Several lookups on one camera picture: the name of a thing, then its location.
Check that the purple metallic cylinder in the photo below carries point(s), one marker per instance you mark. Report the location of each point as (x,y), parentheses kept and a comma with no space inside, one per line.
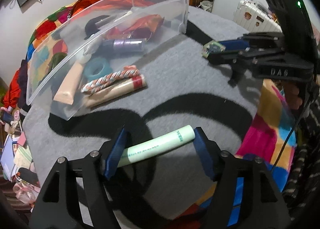
(127,45)

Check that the braided hair band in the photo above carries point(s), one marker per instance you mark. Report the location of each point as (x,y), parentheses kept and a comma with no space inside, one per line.
(110,79)

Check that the grey blanket with black pattern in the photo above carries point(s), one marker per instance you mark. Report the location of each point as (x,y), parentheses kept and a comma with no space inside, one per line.
(175,81)

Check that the pile of papers and books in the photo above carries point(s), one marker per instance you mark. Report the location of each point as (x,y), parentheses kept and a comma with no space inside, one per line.
(15,154)

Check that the small square green box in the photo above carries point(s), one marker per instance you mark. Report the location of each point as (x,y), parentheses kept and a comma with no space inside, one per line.
(212,47)

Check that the black oblong case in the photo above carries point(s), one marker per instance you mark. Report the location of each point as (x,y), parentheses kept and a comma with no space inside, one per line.
(28,176)

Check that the pale green tube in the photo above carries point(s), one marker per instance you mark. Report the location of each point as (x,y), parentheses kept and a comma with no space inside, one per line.
(155,146)

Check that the dark purple garment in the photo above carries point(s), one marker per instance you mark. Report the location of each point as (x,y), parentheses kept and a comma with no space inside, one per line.
(23,76)

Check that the beige tube with red band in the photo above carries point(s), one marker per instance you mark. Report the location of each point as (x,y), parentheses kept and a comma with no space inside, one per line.
(117,90)

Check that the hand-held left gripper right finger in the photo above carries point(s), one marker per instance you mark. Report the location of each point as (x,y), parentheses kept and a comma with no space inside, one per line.
(203,154)

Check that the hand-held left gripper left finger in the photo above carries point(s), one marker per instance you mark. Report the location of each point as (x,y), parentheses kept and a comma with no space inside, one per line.
(117,151)

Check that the white suitcase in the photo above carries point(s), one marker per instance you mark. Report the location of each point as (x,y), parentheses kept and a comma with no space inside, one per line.
(255,17)

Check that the red garment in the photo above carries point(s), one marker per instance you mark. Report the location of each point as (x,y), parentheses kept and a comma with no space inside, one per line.
(12,89)

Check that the clear plastic storage box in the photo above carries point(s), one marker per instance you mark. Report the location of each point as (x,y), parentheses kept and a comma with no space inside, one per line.
(155,1)

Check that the black white patterned clothing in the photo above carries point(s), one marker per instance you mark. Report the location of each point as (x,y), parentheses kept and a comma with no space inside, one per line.
(305,169)

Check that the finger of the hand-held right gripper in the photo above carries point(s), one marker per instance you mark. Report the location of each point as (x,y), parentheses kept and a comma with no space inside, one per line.
(225,57)
(232,44)

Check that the teal tape roll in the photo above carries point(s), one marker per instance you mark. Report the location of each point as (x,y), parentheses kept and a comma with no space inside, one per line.
(97,69)

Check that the colourful patchwork blanket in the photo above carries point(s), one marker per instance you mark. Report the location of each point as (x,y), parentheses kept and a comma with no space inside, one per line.
(270,124)

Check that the beige cosmetic tube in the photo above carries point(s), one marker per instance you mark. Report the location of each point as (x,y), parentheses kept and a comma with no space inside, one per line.
(68,86)

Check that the orange red folded cloth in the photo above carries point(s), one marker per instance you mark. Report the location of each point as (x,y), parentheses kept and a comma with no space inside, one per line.
(142,22)

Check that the white stick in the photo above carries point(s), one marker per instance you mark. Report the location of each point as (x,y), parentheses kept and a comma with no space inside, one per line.
(115,17)

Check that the black cap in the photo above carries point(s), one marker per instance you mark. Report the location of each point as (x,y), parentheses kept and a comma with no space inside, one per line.
(93,26)

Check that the white bag on floor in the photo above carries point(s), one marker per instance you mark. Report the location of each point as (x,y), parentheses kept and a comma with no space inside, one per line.
(205,6)

